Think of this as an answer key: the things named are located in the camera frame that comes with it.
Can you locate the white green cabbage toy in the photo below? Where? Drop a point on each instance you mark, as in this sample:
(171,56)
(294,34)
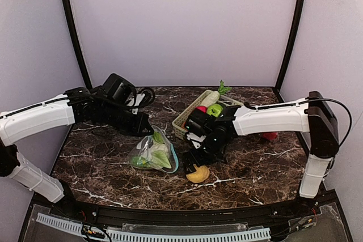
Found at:
(158,152)

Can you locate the black table edge rail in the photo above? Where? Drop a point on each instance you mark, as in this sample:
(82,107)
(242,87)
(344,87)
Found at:
(274,215)

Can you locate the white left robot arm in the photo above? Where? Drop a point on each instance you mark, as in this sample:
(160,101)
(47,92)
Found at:
(116,103)

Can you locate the black left frame post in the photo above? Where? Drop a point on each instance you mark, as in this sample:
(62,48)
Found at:
(76,42)

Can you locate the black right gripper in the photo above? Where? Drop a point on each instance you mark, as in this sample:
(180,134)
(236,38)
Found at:
(200,157)

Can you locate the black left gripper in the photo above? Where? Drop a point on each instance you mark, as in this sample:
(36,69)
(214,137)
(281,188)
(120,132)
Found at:
(136,124)

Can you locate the black frame post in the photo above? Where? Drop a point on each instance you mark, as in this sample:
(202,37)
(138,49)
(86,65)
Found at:
(76,42)
(290,44)

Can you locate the black right frame post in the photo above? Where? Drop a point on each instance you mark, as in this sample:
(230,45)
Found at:
(290,44)

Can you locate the clear zip bag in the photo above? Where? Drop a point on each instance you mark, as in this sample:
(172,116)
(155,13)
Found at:
(272,135)
(141,147)

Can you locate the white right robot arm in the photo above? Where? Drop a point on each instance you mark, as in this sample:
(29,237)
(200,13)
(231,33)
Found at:
(209,134)

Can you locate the green leafy vegetable toy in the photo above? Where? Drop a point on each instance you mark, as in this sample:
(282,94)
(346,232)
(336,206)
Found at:
(139,162)

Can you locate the light blue cable duct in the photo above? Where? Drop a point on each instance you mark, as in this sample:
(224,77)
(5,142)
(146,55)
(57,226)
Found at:
(139,232)

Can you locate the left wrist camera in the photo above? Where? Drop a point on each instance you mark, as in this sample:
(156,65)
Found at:
(145,97)

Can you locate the white radish with leaves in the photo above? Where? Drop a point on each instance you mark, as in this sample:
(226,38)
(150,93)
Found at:
(214,96)

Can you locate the yellow peach toy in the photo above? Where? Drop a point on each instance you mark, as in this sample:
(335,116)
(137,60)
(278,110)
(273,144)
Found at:
(201,174)

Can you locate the round red fruit toy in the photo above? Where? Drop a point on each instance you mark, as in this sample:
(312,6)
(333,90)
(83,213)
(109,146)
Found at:
(202,108)

